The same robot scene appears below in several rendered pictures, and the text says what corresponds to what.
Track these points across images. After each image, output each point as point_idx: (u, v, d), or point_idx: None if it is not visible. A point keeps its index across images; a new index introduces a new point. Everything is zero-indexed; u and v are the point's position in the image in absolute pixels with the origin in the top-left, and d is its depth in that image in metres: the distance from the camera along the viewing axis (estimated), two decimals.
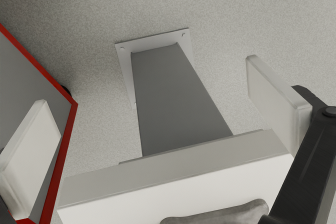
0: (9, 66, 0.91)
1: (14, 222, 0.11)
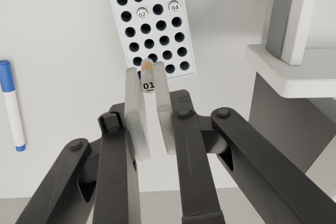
0: None
1: (126, 176, 0.12)
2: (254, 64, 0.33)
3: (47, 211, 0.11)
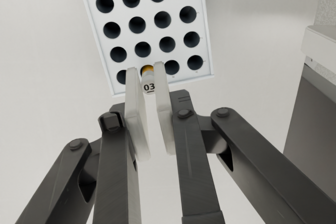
0: None
1: (126, 176, 0.12)
2: (328, 59, 0.18)
3: (47, 211, 0.11)
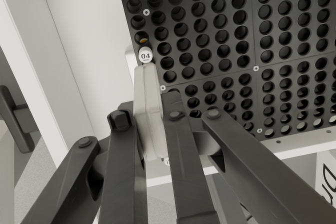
0: None
1: (133, 175, 0.12)
2: None
3: (55, 209, 0.11)
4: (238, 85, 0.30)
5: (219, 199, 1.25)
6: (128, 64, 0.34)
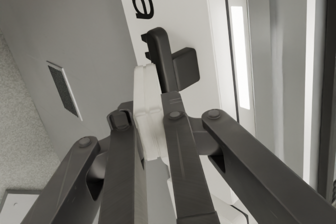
0: None
1: (133, 175, 0.12)
2: None
3: (55, 209, 0.11)
4: None
5: None
6: None
